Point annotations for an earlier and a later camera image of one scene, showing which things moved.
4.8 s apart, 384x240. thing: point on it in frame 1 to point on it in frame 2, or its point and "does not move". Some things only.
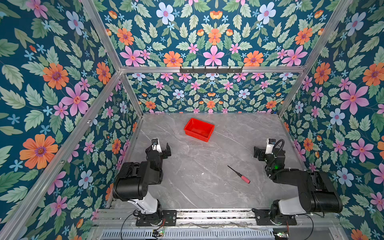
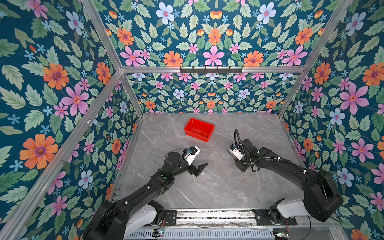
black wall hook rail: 211,70 does not move
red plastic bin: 199,129 does not move
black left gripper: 164,155 to 197,171
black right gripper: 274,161 to 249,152
